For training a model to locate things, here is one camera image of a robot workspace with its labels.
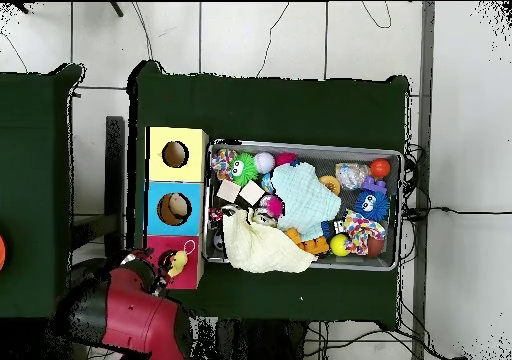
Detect cream muslin cloth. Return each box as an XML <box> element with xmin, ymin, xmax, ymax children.
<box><xmin>221</xmin><ymin>208</ymin><xmax>319</xmax><ymax>274</ymax></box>

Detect clear glitter ball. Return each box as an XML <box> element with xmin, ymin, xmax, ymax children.
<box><xmin>335</xmin><ymin>162</ymin><xmax>370</xmax><ymax>190</ymax></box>

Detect plain orange ball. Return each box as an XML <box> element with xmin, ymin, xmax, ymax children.
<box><xmin>369</xmin><ymin>158</ymin><xmax>392</xmax><ymax>180</ymax></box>

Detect blue fuzzy googly-eyed toy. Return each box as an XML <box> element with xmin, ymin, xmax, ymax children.
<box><xmin>353</xmin><ymin>189</ymin><xmax>391</xmax><ymax>222</ymax></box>

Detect black upright panel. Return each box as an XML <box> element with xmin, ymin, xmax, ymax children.
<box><xmin>104</xmin><ymin>115</ymin><xmax>126</xmax><ymax>259</ymax></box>

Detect black power cable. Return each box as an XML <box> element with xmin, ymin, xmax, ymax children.
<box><xmin>402</xmin><ymin>205</ymin><xmax>512</xmax><ymax>222</ymax></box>

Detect small yellow ball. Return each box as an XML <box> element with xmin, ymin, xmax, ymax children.
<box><xmin>329</xmin><ymin>233</ymin><xmax>351</xmax><ymax>257</ymax></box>

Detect wooden box with three holes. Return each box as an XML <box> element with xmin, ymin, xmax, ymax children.
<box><xmin>141</xmin><ymin>125</ymin><xmax>210</xmax><ymax>290</ymax></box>

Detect shallow metal mesh bin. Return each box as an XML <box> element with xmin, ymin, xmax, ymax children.
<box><xmin>201</xmin><ymin>139</ymin><xmax>404</xmax><ymax>273</ymax></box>

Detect white toy baseball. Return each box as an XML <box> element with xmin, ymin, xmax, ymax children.
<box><xmin>253</xmin><ymin>151</ymin><xmax>276</xmax><ymax>175</ymax></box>

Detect green fuzzy googly-eyed toy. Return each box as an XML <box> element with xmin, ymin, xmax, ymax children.
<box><xmin>229</xmin><ymin>152</ymin><xmax>259</xmax><ymax>187</ymax></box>

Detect light blue muslin cloth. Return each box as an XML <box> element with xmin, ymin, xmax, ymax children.
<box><xmin>269</xmin><ymin>161</ymin><xmax>342</xmax><ymax>242</ymax></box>

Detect grey round base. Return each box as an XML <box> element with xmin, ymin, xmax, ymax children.
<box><xmin>69</xmin><ymin>257</ymin><xmax>109</xmax><ymax>285</ymax></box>

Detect yellow rubber duck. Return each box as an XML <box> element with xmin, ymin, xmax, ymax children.
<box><xmin>166</xmin><ymin>239</ymin><xmax>197</xmax><ymax>278</ymax></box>

